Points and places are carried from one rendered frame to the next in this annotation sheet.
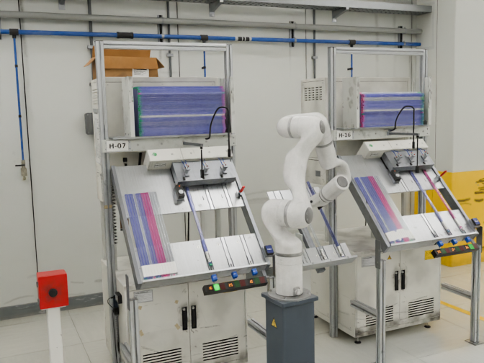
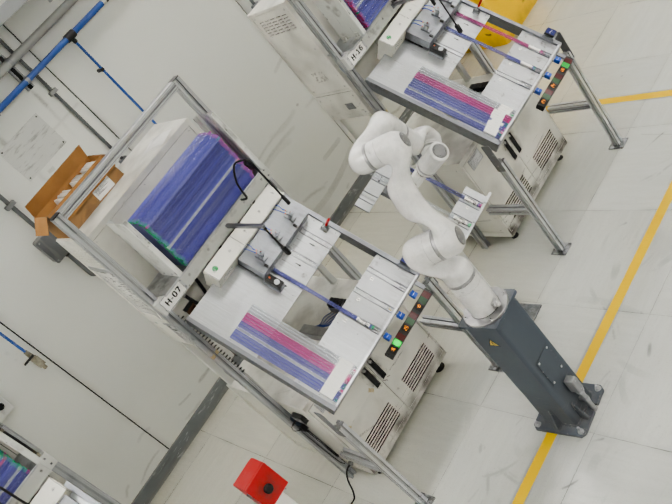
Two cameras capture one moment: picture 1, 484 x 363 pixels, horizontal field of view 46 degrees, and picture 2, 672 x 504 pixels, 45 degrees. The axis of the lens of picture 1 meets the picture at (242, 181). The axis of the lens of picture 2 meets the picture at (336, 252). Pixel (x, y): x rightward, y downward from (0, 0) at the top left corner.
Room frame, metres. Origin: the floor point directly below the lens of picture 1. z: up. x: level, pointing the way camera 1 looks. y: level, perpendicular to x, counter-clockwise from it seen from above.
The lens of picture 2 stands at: (0.08, 0.14, 2.66)
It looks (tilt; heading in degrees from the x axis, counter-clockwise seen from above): 29 degrees down; 359
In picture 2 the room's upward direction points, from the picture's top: 43 degrees counter-clockwise
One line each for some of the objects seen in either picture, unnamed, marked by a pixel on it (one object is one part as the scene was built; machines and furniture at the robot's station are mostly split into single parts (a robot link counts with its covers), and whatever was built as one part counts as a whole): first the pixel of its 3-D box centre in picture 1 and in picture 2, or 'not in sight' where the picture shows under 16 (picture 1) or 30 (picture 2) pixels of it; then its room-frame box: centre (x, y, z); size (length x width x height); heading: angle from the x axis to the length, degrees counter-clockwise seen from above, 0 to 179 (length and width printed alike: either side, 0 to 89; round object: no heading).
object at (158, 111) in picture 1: (180, 110); (192, 197); (3.26, 0.34, 1.52); 0.51 x 0.13 x 0.27; 114
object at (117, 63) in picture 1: (145, 62); (95, 171); (3.49, 0.56, 1.82); 0.68 x 0.30 x 0.20; 114
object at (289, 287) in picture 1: (289, 274); (473, 292); (2.46, -0.20, 0.79); 0.19 x 0.19 x 0.18
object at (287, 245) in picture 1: (281, 226); (435, 259); (2.48, -0.17, 1.00); 0.19 x 0.12 x 0.24; 54
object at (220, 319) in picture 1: (172, 313); (340, 372); (3.34, 0.44, 0.31); 0.70 x 0.65 x 0.62; 114
